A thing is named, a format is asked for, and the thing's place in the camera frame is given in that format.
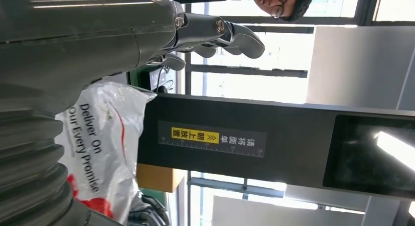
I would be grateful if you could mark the black machine screen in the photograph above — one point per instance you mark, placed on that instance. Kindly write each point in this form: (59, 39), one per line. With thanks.
(363, 156)

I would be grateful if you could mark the yellow and black label sticker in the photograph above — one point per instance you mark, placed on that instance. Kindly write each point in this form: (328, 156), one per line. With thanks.
(212, 138)

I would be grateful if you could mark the brown cardboard box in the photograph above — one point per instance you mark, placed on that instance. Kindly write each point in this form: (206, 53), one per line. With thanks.
(159, 177)

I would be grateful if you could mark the black inbound scanner machine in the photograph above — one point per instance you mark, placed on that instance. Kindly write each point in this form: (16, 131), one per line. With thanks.
(291, 120)

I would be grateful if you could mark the pale grey panel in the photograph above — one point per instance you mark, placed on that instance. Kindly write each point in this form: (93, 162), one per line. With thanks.
(275, 214)

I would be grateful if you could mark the grey metal pipe frame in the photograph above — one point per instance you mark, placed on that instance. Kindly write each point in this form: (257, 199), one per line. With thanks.
(227, 185)

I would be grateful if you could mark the person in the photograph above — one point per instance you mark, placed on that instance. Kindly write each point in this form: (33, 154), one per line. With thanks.
(269, 1)

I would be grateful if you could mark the white plastic mailer package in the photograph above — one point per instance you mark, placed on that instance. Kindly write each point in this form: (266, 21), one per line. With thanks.
(107, 143)

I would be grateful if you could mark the black conveyor control box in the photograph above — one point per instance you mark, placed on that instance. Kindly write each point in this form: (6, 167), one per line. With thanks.
(162, 78)

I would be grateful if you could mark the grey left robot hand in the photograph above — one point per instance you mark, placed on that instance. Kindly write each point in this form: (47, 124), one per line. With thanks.
(81, 39)

